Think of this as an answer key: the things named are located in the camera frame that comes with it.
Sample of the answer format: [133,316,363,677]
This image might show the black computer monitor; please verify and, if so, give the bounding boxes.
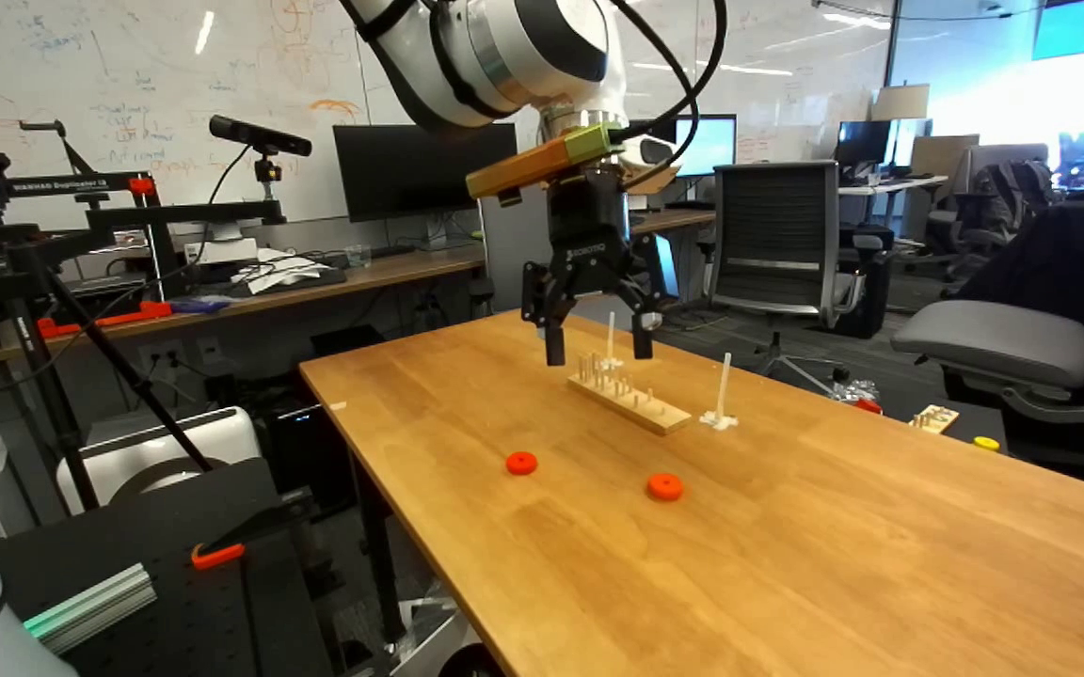
[331,120,525,226]

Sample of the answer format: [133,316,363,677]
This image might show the long wooden desk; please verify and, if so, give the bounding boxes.
[39,245,488,351]

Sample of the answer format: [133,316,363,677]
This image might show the red items on desk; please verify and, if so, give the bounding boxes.
[34,298,177,346]

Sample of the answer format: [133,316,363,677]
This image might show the wooden stand with clear pegs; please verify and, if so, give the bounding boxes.
[561,307,698,439]

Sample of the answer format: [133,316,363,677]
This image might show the aluminium extrusion bar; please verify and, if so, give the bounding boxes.
[20,559,161,660]

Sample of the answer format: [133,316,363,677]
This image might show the black stereo camera bar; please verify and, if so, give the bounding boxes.
[208,114,318,162]

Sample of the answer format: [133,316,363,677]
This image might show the black tripod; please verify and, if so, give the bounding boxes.
[0,118,291,545]

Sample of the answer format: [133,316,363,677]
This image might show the grey cushioned office chair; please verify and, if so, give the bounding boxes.
[890,199,1084,497]

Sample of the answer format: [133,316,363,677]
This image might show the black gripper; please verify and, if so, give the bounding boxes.
[521,162,670,370]

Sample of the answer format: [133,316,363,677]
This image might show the white crumpled papers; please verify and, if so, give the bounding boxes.
[231,250,335,300]

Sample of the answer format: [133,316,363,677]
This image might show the clear single peg stand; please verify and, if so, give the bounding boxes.
[698,351,743,438]

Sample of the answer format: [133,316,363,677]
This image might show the blue lit computer monitor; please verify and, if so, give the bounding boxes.
[670,110,743,181]

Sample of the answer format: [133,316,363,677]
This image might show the white robot base unit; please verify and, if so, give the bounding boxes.
[52,405,267,520]

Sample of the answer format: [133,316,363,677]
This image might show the black side table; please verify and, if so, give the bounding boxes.
[0,456,348,677]

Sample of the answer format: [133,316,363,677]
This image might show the black clamp with orange handle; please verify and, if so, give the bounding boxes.
[186,487,321,579]

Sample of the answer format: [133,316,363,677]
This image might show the snack bag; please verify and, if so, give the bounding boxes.
[908,404,965,439]

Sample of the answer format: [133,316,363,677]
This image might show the mesh back office chair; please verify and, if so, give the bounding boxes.
[704,158,891,344]

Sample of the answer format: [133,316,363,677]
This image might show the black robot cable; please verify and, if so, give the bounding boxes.
[609,0,732,192]

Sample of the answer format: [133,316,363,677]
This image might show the beige lamp shade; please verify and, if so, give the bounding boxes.
[875,82,932,125]

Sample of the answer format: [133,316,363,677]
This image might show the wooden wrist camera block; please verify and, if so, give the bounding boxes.
[463,120,632,208]

